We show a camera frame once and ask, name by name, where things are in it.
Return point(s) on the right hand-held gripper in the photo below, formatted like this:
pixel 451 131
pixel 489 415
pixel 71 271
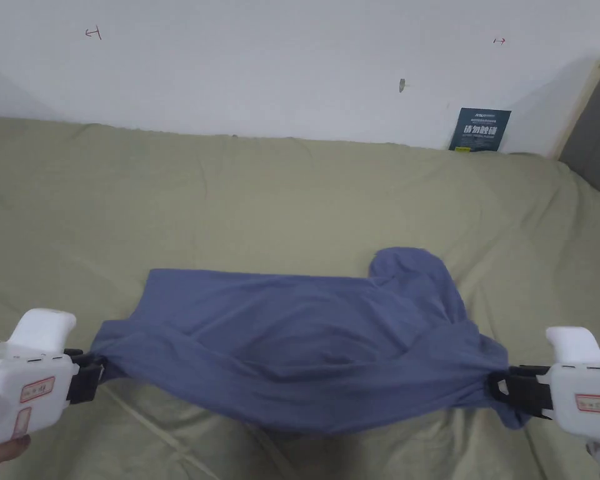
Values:
pixel 587 400

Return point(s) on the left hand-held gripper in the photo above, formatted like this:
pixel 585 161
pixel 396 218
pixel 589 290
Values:
pixel 25 365

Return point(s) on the blue shirt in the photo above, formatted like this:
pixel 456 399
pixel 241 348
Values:
pixel 305 345

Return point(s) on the person's left hand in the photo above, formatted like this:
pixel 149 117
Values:
pixel 2 457

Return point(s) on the bed with pale green sheet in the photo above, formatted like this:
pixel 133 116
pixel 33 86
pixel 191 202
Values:
pixel 220 200

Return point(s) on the dark blue printed card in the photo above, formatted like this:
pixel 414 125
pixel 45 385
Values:
pixel 480 129

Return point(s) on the grey padded headboard, wooden frame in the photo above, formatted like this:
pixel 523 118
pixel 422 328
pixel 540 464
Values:
pixel 597 130

